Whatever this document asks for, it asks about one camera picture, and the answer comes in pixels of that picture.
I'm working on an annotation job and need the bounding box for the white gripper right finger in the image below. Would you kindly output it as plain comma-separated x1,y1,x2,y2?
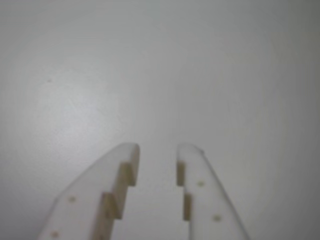
176,143,251,240

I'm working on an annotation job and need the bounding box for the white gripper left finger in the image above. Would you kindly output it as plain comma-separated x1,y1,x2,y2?
37,142,141,240

